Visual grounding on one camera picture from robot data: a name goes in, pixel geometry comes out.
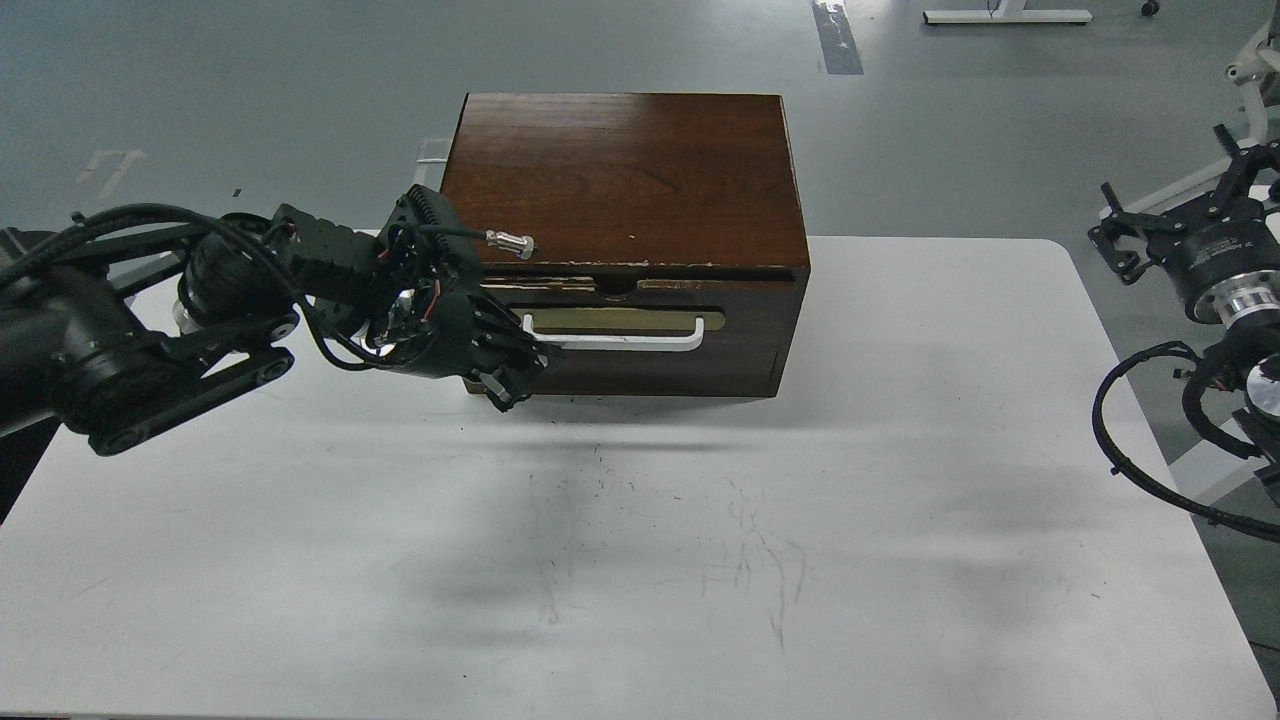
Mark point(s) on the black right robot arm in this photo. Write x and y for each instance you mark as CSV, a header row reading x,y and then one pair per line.
x,y
1231,396

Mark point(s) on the grey floor tape strip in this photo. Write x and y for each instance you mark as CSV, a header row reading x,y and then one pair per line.
x,y
840,54

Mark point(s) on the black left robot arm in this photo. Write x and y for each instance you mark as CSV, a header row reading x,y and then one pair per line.
x,y
140,318

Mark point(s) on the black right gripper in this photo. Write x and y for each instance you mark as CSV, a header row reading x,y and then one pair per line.
x,y
1215,245

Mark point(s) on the wooden drawer with white handle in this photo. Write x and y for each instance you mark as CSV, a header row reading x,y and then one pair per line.
x,y
667,337

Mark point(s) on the white table base far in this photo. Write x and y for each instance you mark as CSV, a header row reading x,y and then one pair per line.
x,y
1008,13

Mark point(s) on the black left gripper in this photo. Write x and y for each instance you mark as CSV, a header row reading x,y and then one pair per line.
x,y
407,299

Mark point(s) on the dark wooden cabinet box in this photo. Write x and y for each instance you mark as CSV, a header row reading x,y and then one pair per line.
x,y
624,187

